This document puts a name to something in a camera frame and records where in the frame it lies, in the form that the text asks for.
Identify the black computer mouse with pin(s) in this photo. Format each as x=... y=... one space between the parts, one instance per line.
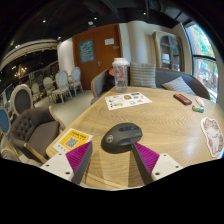
x=120 y=137

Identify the blue poster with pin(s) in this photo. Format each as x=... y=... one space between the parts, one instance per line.
x=86 y=51

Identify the black bag with orange top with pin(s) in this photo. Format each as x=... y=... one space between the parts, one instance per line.
x=109 y=80

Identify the large window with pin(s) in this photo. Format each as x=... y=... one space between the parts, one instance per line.
x=203 y=63

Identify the arched glass-door cabinet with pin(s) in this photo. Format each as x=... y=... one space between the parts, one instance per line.
x=168 y=51

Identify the grey curved sofa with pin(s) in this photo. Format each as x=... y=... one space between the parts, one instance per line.
x=196 y=85

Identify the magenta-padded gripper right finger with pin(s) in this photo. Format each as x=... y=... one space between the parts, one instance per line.
x=165 y=165

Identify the brown wooden door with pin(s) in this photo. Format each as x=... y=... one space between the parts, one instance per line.
x=103 y=63

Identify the small white tube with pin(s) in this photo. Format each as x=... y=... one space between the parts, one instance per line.
x=199 y=101

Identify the chandelier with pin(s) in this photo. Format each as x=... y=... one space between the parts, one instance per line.
x=21 y=71

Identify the small green pack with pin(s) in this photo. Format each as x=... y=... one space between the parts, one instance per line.
x=198 y=109

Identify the grey striped square cushion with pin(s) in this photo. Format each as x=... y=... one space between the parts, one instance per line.
x=142 y=75

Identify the cat-shaped mouse pad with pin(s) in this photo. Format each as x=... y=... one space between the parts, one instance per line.
x=214 y=135

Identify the yellow code card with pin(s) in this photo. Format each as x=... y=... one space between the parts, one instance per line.
x=71 y=141

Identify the grey tufted armchair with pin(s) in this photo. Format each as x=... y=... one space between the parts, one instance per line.
x=33 y=130

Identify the white door sign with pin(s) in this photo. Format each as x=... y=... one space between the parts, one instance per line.
x=109 y=41

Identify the white printed sticker sheet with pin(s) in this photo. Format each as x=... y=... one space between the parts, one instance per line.
x=128 y=100

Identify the clear shaker bottle white lid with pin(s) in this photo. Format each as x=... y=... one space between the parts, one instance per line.
x=120 y=76

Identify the group of white-framed chairs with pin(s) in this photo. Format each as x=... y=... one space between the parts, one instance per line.
x=61 y=83

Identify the black and red flat box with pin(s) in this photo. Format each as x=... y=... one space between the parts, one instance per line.
x=182 y=99

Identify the white striped cushion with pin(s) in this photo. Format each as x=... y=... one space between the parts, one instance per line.
x=179 y=86

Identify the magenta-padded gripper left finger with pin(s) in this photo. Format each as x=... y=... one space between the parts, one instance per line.
x=56 y=164

